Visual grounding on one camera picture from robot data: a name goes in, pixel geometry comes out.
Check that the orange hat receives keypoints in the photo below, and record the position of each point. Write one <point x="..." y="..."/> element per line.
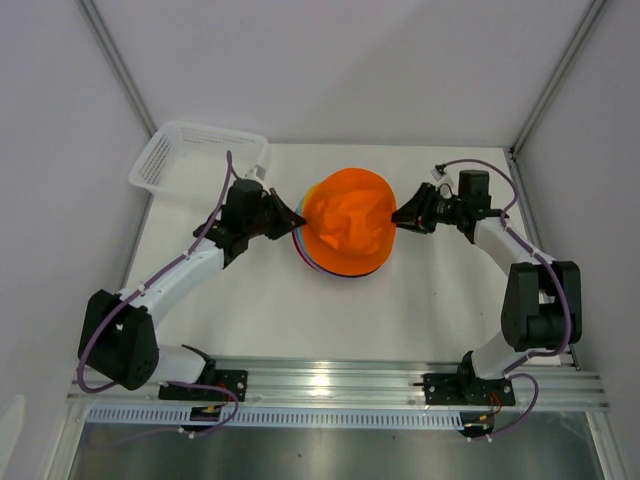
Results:
<point x="349" y="228"/>

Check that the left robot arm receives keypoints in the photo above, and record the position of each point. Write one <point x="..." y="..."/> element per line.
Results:
<point x="118" y="338"/>

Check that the red hat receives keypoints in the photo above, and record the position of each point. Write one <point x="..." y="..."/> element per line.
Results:
<point x="349" y="276"/>

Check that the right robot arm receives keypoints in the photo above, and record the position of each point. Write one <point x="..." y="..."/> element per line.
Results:
<point x="541" y="315"/>

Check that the right corner frame profile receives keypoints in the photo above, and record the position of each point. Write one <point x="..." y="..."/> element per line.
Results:
<point x="577" y="42"/>

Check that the lavender hat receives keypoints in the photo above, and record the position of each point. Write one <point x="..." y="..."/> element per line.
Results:
<point x="298" y="240"/>

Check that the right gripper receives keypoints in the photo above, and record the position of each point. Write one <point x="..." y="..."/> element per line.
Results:
<point x="415" y="214"/>

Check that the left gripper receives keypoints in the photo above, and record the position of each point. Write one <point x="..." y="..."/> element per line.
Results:
<point x="286" y="219"/>

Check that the yellow hat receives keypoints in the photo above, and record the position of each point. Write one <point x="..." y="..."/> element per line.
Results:
<point x="310" y="193"/>

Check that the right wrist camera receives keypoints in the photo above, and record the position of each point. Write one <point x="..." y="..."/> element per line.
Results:
<point x="439" y="173"/>

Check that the left corner frame profile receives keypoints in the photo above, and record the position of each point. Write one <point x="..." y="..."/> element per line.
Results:
<point x="117" y="64"/>

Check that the teal hat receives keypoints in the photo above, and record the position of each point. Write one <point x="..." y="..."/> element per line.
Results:
<point x="300" y="213"/>

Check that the white slotted cable duct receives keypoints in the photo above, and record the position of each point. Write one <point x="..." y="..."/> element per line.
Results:
<point x="412" y="419"/>

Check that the white plastic basket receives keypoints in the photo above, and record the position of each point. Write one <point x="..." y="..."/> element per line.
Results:
<point x="186" y="162"/>

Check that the corner frame profile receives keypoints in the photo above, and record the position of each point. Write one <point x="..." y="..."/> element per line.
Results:
<point x="577" y="42"/>
<point x="117" y="64"/>

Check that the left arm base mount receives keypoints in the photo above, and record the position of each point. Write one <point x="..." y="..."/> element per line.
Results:
<point x="212" y="387"/>

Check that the aluminium mounting rail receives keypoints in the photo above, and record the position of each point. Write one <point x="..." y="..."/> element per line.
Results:
<point x="298" y="383"/>

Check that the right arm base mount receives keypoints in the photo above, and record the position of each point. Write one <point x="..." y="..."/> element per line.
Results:
<point x="448" y="389"/>

